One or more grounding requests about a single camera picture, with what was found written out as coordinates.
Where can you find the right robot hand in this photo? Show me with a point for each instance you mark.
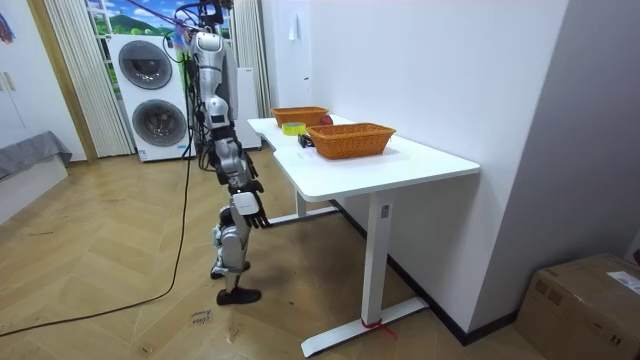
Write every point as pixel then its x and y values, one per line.
pixel 246 204

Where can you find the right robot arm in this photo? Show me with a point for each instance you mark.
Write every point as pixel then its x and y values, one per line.
pixel 211 60

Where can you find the robot legs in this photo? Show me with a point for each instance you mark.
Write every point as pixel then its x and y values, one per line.
pixel 233 250

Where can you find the small black object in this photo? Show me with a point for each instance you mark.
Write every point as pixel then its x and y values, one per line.
pixel 304 141

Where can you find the yellow tape roll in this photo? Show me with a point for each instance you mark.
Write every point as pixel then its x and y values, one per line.
pixel 293 129

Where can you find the white narrow cabinet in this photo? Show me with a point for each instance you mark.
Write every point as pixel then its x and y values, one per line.
pixel 248 110

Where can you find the small orange woven basket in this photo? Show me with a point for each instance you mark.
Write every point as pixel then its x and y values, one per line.
pixel 297 116

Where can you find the white desk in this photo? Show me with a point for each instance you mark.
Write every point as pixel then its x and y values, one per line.
pixel 350 172

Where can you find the red ball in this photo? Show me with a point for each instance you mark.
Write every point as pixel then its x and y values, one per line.
pixel 326 120

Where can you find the large orange woven basket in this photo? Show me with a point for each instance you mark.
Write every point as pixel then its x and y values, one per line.
pixel 350 142

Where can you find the floor tape label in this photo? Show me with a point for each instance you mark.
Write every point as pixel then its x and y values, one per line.
pixel 201 317

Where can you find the white washing machine tower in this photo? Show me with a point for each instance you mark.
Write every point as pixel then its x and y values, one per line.
pixel 150 125

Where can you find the robot body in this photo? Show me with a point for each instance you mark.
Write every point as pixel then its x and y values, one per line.
pixel 230 75

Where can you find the white pleated curtain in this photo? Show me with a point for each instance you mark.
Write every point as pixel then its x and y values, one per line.
pixel 90 75
pixel 250 35

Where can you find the grey bed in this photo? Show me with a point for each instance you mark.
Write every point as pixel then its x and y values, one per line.
pixel 30 155

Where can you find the white wardrobe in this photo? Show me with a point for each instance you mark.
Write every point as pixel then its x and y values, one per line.
pixel 35 65

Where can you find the colourful wardrobe poster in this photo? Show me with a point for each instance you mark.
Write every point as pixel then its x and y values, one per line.
pixel 5 31

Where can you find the brown cardboard box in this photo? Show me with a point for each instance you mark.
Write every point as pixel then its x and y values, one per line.
pixel 575 310

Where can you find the landscape wall poster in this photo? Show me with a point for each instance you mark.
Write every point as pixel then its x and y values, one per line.
pixel 125 22

